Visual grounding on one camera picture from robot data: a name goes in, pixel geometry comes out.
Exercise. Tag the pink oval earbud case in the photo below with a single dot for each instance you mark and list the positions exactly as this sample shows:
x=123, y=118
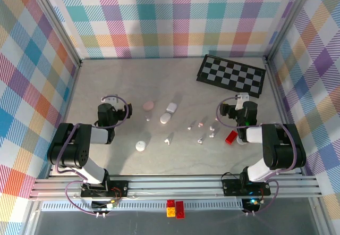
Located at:
x=148, y=105

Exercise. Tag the white round earbud case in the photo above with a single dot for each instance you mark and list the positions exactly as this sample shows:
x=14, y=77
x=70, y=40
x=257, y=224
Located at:
x=140, y=146

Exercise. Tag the white oval earbud case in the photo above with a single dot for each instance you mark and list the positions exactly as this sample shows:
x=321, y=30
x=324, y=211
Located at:
x=165, y=118

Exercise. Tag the white rectangular earbud case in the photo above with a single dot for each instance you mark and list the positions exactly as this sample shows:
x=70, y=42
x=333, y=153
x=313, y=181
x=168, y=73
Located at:
x=171, y=107

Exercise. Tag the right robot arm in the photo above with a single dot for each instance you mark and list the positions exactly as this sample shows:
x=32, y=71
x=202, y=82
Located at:
x=281, y=147

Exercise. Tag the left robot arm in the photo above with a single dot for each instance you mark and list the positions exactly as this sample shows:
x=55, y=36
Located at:
x=71, y=147

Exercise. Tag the black grey chessboard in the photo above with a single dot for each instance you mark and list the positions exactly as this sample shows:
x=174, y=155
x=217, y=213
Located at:
x=231, y=76

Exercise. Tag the small black controller board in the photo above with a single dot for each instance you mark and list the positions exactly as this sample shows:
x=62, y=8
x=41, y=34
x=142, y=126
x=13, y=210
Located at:
x=248, y=204
x=99, y=205

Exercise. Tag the small red toy brick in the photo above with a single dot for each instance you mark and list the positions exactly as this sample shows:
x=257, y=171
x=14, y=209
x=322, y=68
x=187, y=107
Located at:
x=170, y=202

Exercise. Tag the long red toy brick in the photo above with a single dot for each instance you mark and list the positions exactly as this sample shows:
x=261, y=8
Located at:
x=180, y=209

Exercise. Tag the yellow toy brick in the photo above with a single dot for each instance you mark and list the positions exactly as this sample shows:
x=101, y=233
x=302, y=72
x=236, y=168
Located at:
x=170, y=211

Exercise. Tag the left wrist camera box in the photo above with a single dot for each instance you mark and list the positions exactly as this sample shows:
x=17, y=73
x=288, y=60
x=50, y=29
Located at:
x=110, y=99

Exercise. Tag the aluminium side rail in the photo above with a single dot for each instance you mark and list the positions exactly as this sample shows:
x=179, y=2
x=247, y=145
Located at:
x=66, y=112
x=280, y=99

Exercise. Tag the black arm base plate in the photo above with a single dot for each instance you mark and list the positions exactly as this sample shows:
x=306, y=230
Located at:
x=119, y=185
x=231, y=187

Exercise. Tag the wide aluminium base rail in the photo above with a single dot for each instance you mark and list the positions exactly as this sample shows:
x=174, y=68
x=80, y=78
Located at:
x=172, y=187

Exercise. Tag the aluminium frame post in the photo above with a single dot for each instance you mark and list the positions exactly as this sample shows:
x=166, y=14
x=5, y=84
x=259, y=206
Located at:
x=54, y=19
x=289, y=19

